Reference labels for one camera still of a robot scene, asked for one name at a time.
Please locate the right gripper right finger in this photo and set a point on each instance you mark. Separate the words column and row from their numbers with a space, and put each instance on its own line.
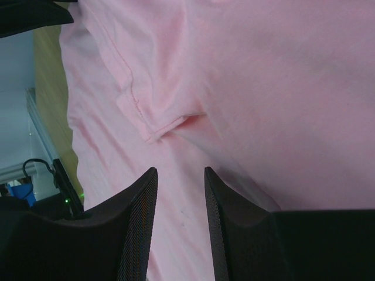
column 250, row 243

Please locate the pink t shirt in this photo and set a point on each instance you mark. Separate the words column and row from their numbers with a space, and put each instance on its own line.
column 219, row 102

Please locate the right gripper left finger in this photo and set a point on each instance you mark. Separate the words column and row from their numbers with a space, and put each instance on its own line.
column 110, row 241

